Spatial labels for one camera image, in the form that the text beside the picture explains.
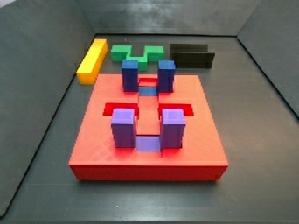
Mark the yellow rectangular bar block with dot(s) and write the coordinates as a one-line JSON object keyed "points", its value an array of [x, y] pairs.
{"points": [[91, 64]]}

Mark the purple U-shaped block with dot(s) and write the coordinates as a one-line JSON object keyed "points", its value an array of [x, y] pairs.
{"points": [[170, 139]]}

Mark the dark blue U-shaped block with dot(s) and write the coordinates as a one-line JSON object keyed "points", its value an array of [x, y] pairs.
{"points": [[148, 86]]}

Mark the green zigzag block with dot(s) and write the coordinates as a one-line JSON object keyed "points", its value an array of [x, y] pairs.
{"points": [[152, 54]]}

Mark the black angled bracket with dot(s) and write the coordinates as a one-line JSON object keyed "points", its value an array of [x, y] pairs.
{"points": [[191, 56]]}

